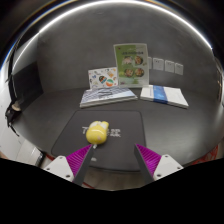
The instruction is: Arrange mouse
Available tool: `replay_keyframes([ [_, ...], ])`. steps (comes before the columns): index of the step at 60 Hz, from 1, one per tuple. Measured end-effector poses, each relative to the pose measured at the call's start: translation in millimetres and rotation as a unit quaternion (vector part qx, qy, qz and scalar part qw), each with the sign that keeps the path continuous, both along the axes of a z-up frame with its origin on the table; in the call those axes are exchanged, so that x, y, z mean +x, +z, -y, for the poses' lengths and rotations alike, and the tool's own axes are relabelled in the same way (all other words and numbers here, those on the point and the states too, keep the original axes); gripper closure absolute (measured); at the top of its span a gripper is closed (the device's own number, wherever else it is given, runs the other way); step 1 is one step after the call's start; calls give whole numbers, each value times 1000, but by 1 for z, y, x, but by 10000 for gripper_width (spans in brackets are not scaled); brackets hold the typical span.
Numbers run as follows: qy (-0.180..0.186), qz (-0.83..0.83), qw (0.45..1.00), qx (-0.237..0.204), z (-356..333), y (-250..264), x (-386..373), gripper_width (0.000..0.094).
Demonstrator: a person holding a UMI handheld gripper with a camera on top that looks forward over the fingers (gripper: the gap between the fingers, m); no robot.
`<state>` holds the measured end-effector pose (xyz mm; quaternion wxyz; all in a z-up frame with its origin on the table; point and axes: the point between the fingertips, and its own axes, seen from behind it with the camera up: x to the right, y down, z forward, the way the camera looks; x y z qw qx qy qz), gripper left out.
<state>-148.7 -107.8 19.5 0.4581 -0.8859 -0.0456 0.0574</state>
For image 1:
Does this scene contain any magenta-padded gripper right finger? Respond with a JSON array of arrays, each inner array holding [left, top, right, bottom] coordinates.
[[133, 143, 185, 185]]

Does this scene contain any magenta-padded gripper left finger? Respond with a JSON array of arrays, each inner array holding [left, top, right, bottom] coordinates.
[[43, 143, 97, 187]]

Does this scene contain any yellow computer mouse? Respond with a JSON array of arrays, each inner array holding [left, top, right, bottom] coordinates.
[[85, 120, 110, 146]]

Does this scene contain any black mouse pad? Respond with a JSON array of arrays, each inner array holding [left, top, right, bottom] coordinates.
[[50, 109, 147, 173]]

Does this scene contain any white book with blue stripe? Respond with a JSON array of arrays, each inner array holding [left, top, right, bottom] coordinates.
[[139, 84, 190, 110]]

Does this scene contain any grey-covered book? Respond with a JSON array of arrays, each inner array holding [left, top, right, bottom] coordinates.
[[79, 85, 139, 109]]

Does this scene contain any white sticker sheet card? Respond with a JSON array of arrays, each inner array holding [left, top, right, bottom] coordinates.
[[87, 66, 119, 90]]

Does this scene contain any green printed leaflet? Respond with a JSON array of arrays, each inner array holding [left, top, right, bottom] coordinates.
[[113, 42, 150, 89]]

